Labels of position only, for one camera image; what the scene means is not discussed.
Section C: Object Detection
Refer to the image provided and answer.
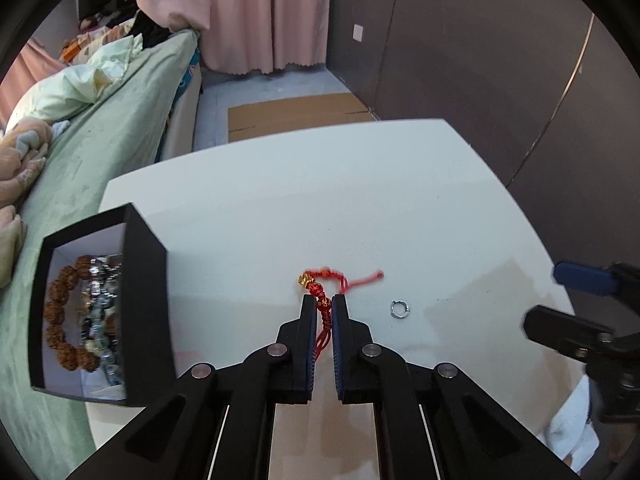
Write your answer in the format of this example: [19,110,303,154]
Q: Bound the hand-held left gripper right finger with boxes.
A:
[331,294,576,480]

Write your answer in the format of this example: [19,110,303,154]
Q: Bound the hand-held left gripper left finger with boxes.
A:
[65,294,319,480]

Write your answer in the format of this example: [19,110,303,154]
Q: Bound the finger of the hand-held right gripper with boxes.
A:
[522,305,617,362]
[552,261,640,307]

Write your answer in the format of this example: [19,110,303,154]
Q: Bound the red cord bracelet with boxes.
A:
[298,267,386,362]

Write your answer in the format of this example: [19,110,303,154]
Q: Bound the black box with white inside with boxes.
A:
[28,203,177,408]

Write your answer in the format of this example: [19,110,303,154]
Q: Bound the dark glass bead bracelet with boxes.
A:
[80,280,124,387]

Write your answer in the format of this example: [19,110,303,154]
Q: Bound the silver chain bracelet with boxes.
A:
[86,256,124,311]

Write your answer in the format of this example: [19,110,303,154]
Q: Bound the brown seed bead bracelet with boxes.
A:
[42,255,123,374]

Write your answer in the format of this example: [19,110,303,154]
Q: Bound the white cloth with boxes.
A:
[545,374,602,474]

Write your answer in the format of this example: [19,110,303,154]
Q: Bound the flat cardboard sheet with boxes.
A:
[228,92,377,143]

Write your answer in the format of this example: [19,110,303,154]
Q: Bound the bed with green sheet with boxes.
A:
[0,30,202,480]

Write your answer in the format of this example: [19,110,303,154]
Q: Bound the pink curtain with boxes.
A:
[132,0,334,77]

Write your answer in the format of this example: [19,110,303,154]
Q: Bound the peach plush blanket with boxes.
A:
[0,117,54,289]

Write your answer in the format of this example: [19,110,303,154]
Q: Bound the black clothes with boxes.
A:
[131,9,172,52]

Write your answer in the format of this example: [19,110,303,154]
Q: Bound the cream quilt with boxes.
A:
[5,35,144,127]

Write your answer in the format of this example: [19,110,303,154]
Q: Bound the patterned bedding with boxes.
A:
[59,19,137,67]

